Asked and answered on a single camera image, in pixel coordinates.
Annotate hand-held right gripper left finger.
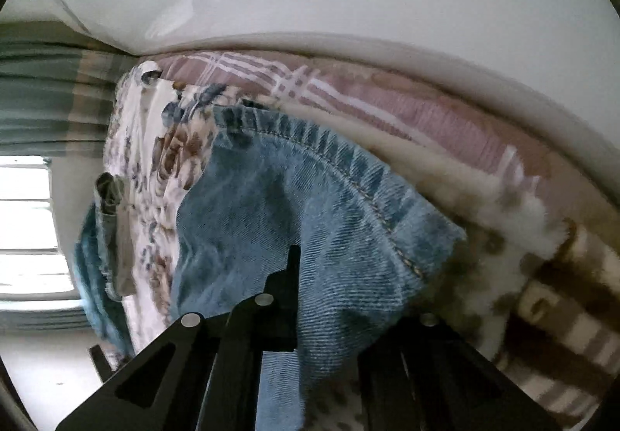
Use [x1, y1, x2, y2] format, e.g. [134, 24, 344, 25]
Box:
[55, 244, 303, 431]

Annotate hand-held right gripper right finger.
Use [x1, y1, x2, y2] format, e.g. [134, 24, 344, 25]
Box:
[358, 312, 563, 431]

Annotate blue denim pants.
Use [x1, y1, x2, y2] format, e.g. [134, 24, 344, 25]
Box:
[169, 99, 468, 431]

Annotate folded blue jeans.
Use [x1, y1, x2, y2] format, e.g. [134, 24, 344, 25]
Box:
[92, 172, 127, 301]

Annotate folded teal quilt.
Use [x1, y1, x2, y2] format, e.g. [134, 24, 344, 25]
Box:
[72, 203, 135, 359]

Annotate floral blanket with checkered border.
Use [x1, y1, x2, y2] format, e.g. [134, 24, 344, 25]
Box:
[104, 65, 620, 431]

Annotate window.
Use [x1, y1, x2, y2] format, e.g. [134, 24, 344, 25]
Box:
[0, 155, 81, 302]

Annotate grey-blue curtain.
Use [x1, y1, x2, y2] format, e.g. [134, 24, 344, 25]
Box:
[0, 22, 142, 157]

